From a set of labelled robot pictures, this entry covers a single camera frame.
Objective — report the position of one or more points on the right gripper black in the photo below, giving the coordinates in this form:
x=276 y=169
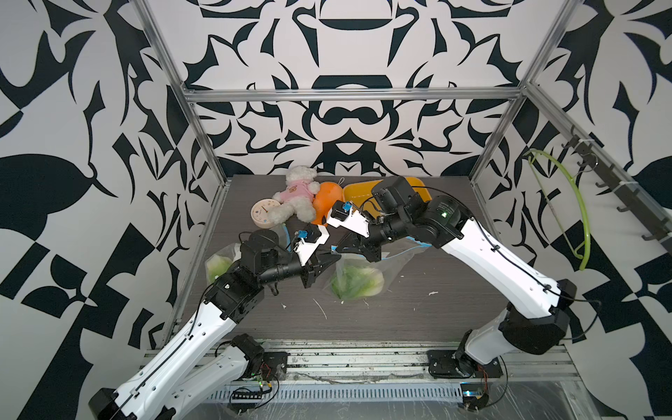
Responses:
x=361 y=244

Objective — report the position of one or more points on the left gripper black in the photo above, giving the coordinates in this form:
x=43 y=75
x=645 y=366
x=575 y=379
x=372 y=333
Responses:
x=313 y=268

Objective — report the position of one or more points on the chinese cabbage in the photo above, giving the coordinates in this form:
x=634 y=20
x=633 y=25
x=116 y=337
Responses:
x=357 y=282
x=216 y=266

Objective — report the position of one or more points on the clear zipper bag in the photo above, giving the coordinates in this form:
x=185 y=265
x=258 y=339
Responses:
x=233 y=250
x=393 y=259

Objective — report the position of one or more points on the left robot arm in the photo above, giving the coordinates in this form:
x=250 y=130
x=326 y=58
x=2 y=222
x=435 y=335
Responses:
x=171 y=384

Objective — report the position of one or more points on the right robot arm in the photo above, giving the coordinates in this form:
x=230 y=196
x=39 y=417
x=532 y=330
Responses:
x=535 y=318

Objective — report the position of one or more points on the small pink alarm clock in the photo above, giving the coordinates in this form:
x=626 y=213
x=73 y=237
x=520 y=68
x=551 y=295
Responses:
x=260 y=213

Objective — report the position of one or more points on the white teddy bear pink shirt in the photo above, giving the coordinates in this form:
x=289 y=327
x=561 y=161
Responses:
x=298 y=196

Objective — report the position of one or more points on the yellow plastic tray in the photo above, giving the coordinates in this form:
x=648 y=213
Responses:
x=361 y=193

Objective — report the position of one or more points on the orange plush toy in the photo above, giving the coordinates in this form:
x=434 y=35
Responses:
x=325 y=199

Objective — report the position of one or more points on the left small circuit board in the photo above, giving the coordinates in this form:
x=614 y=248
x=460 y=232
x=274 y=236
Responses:
x=244 y=399

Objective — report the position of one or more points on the small circuit board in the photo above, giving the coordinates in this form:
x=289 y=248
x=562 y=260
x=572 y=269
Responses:
x=475 y=397
x=244 y=399

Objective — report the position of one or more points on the right small circuit board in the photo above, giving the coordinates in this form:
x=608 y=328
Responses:
x=475 y=397

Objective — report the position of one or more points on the black hook rack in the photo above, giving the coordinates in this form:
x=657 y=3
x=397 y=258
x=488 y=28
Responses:
x=613 y=178

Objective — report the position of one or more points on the green hoop on wall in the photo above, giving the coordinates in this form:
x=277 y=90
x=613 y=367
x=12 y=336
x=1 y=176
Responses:
x=581 y=251

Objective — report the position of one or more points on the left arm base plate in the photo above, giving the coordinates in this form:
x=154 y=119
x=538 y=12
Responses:
x=267 y=365

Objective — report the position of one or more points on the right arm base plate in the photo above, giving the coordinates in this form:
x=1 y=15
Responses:
x=444 y=364

